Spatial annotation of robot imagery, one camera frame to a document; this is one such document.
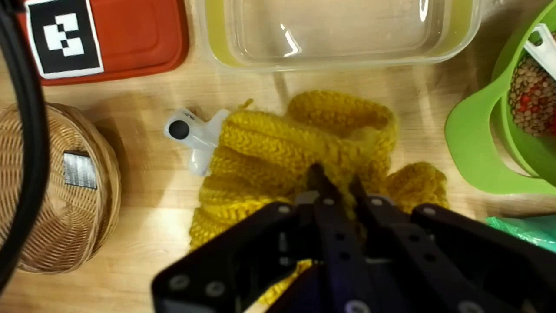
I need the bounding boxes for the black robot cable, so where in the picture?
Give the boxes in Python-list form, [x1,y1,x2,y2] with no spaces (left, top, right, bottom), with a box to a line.
[0,0,52,292]

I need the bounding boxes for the white plastic clip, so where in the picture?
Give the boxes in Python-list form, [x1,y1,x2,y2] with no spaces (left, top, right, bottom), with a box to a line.
[163,106,231,178]

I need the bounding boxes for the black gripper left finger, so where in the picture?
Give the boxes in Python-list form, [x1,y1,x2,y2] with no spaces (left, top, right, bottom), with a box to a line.
[151,162,371,313]

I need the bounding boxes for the yellow knitted item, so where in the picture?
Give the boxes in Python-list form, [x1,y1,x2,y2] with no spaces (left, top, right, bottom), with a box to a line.
[187,89,450,310]

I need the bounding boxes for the green plastic bowl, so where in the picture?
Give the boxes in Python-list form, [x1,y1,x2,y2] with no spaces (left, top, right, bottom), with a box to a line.
[443,0,556,197]

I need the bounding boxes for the mixed dry beans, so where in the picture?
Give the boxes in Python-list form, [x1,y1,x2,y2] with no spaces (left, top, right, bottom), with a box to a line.
[507,54,556,141]

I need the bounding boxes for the woven wicker basket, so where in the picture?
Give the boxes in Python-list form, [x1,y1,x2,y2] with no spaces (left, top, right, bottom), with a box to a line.
[0,103,123,275]

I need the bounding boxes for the clear plastic lunch box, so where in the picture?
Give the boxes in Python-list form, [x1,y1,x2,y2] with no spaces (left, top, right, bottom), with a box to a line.
[194,0,484,75]

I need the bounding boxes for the green wet wipes pack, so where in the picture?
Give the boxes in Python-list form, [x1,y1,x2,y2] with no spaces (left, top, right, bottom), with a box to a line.
[484,214,556,254]

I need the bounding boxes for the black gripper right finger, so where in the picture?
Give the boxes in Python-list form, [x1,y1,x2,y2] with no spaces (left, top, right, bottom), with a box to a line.
[347,176,556,313]

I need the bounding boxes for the red lid with marker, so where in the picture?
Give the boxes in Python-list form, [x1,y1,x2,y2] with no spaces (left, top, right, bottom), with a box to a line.
[15,0,191,87]

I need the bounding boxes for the small silver packet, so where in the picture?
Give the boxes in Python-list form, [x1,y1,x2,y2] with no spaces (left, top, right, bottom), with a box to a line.
[60,152,99,192]

